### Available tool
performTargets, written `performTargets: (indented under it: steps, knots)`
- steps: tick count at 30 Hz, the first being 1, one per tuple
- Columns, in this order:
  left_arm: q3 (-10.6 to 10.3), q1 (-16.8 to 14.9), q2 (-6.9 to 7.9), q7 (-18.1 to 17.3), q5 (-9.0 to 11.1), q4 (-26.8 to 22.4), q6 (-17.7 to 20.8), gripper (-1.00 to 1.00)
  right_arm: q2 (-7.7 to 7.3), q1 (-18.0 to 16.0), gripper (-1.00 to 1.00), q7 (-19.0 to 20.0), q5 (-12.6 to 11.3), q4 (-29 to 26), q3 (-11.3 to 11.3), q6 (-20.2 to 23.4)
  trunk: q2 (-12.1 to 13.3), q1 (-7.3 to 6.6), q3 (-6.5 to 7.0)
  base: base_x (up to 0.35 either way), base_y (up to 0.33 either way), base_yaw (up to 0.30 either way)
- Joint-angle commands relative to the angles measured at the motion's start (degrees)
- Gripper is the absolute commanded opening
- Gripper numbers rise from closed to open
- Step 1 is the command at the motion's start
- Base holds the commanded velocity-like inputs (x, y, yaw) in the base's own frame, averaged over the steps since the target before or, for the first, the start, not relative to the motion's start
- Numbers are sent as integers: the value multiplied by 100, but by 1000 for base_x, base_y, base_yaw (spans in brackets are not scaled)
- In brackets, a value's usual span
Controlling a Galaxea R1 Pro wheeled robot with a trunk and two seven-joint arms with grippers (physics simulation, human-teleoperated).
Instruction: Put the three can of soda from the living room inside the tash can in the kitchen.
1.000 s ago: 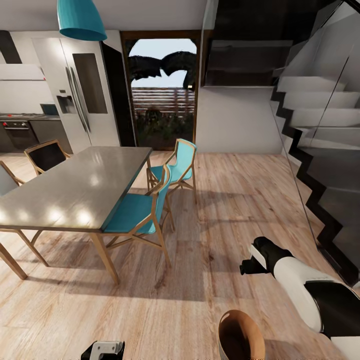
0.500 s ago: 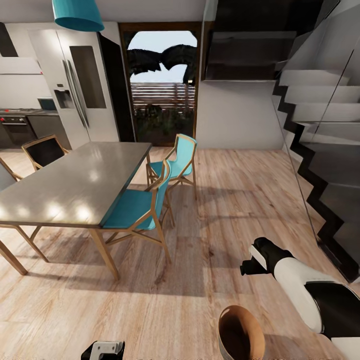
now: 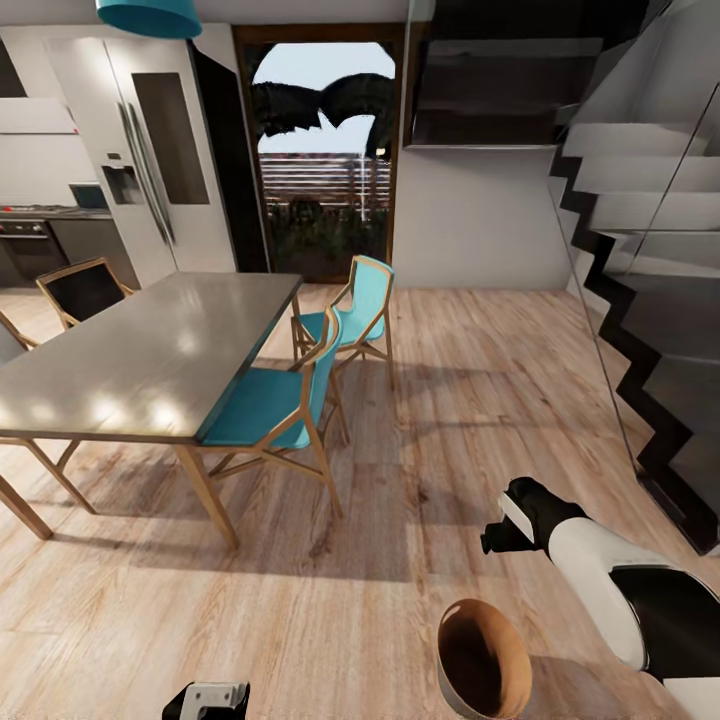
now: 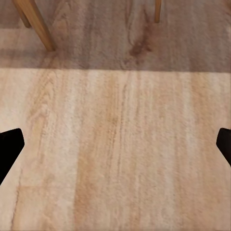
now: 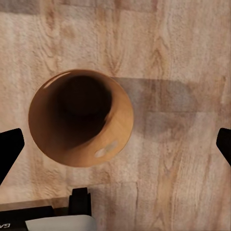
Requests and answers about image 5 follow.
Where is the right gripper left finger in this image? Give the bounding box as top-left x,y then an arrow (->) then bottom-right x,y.
0,128 -> 25,185

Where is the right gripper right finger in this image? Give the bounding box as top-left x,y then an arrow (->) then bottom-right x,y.
216,128 -> 231,166

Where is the trash can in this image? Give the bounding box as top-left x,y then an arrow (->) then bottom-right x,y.
28,68 -> 134,168

